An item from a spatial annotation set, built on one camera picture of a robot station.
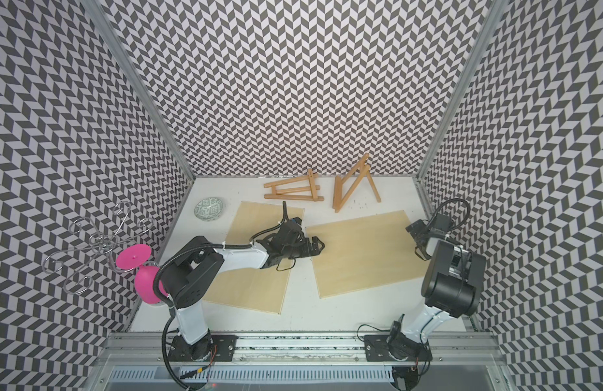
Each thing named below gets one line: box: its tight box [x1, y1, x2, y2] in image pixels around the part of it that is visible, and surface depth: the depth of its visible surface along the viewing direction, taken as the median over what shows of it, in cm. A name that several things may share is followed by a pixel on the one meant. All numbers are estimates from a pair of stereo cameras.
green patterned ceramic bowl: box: [193, 197, 224, 222], surface depth 107 cm
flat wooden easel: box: [263, 168, 326, 203], surface depth 114 cm
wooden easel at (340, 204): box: [332, 153, 382, 214], surface depth 101 cm
